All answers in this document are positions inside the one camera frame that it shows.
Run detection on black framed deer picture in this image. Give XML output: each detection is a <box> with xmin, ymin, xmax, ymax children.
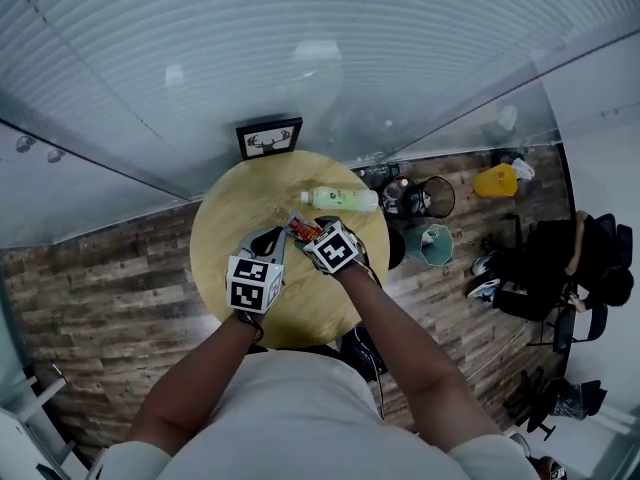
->
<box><xmin>235</xmin><ymin>116</ymin><xmax>304</xmax><ymax>162</ymax></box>

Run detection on person's white shirt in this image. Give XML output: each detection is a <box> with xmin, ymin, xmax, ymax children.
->
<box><xmin>87</xmin><ymin>350</ymin><xmax>541</xmax><ymax>480</ymax></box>

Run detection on black wrist cord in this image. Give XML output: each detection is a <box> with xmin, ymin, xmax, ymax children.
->
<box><xmin>234</xmin><ymin>310</ymin><xmax>265</xmax><ymax>345</ymax></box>

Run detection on person's right forearm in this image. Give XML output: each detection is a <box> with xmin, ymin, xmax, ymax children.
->
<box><xmin>332</xmin><ymin>262</ymin><xmax>504</xmax><ymax>452</ymax></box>

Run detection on white plastic bag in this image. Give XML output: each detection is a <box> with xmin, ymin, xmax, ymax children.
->
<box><xmin>510</xmin><ymin>157</ymin><xmax>536</xmax><ymax>182</ymax></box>

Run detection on white window blinds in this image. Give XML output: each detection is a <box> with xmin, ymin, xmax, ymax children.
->
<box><xmin>0</xmin><ymin>0</ymin><xmax>640</xmax><ymax>139</ymax></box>

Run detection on person's left forearm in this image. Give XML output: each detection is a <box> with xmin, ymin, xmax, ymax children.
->
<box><xmin>127</xmin><ymin>310</ymin><xmax>266</xmax><ymax>457</ymax></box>

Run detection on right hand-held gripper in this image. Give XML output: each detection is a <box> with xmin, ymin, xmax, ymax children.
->
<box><xmin>293</xmin><ymin>215</ymin><xmax>372</xmax><ymax>275</ymax></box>

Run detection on red-label clear plastic bottle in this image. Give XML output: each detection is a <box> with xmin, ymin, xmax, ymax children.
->
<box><xmin>272</xmin><ymin>206</ymin><xmax>325</xmax><ymax>243</ymax></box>

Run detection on teal octagonal waste bin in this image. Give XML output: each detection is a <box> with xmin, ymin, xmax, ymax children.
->
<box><xmin>403</xmin><ymin>222</ymin><xmax>455</xmax><ymax>268</ymax></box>

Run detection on green drink bottle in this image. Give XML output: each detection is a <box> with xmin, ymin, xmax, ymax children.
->
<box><xmin>299</xmin><ymin>186</ymin><xmax>380</xmax><ymax>213</ymax></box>

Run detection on round wooden table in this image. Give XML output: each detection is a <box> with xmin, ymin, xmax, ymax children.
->
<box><xmin>189</xmin><ymin>150</ymin><xmax>391</xmax><ymax>352</ymax></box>

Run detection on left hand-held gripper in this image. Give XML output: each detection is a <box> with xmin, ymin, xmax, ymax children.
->
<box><xmin>225</xmin><ymin>226</ymin><xmax>289</xmax><ymax>315</ymax></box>

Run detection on yellow waste bin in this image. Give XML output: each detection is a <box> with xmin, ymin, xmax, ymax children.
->
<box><xmin>472</xmin><ymin>162</ymin><xmax>519</xmax><ymax>199</ymax></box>

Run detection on glossy black waste bin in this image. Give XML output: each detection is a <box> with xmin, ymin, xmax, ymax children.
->
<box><xmin>387</xmin><ymin>226</ymin><xmax>407</xmax><ymax>271</ymax></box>

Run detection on black office chair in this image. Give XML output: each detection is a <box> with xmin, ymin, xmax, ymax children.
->
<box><xmin>519</xmin><ymin>367</ymin><xmax>609</xmax><ymax>442</ymax></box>

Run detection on black folding chair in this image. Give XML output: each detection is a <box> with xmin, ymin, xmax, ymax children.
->
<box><xmin>529</xmin><ymin>292</ymin><xmax>609</xmax><ymax>354</ymax></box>

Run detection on black mesh waste bin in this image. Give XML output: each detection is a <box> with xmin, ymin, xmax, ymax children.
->
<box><xmin>405</xmin><ymin>175</ymin><xmax>456</xmax><ymax>219</ymax></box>
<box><xmin>380</xmin><ymin>177</ymin><xmax>416</xmax><ymax>217</ymax></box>

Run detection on white floor cable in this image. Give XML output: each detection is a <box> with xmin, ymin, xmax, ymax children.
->
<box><xmin>467</xmin><ymin>317</ymin><xmax>531</xmax><ymax>382</ymax></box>

